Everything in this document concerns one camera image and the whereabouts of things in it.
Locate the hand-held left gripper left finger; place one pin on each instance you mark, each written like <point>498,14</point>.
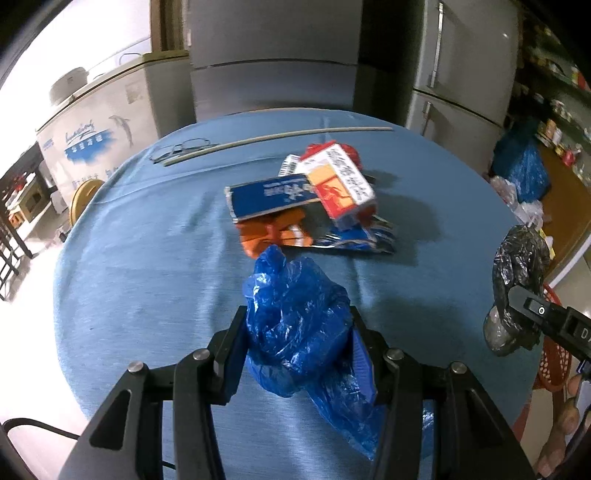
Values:
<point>233,357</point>

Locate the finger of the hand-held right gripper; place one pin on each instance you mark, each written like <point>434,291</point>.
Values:
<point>538,308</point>

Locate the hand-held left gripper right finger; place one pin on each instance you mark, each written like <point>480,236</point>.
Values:
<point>362,362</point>

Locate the red plastic basket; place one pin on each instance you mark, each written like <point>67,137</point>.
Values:
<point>551,364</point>

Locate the black plastic bag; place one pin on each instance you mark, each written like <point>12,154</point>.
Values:
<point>521,258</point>

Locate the blue plastic bag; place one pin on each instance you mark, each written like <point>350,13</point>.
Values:
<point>295,323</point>

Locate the blue foil wrapper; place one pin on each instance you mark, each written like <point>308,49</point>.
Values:
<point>360,240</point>

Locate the orange wrapper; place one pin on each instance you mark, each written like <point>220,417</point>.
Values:
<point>268,230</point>

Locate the blue carton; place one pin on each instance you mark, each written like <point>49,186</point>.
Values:
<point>272,196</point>

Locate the red and white carton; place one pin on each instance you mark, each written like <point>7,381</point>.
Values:
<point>341,184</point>

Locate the person's right hand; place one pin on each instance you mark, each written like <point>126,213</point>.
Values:
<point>565,422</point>

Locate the brown wooden counter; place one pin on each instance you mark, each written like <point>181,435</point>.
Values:
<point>565,207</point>

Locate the white plastic bags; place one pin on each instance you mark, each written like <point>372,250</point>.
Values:
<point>508,191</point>

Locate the blue tablecloth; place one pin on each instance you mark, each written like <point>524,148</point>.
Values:
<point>161,258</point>

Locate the large blue sack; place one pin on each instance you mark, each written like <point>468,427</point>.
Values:
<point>521,166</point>

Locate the shelf of packaged goods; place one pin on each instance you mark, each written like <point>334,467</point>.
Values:
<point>554,129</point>

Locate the thin-framed eyeglasses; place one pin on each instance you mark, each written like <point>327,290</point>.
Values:
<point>178,148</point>

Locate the yellow round disc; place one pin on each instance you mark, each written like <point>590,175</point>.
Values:
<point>81,198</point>

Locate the long pale wooden stick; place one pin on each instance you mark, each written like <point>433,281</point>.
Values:
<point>277,135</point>

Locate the dark wooden chair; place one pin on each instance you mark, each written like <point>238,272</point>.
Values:
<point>9,221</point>

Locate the white chest freezer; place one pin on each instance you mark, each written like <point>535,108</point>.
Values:
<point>106,120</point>

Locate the grey refrigerator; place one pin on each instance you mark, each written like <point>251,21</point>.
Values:
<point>272,46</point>

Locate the grey pot with lid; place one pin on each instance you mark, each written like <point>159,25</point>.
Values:
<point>69,83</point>

